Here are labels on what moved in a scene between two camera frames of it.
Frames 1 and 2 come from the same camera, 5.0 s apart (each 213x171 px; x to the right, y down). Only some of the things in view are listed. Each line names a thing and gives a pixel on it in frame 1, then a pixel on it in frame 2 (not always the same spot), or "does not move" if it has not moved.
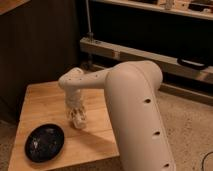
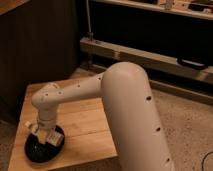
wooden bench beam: [168, 64] does not move
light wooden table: [46, 103] does not move
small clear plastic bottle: [79, 119] → [53, 136]
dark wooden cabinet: [39, 43] does not move
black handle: [192, 63] does not move
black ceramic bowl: [44, 143] does not move
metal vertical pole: [89, 34] does not move
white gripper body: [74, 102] → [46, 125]
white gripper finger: [82, 111] → [54, 134]
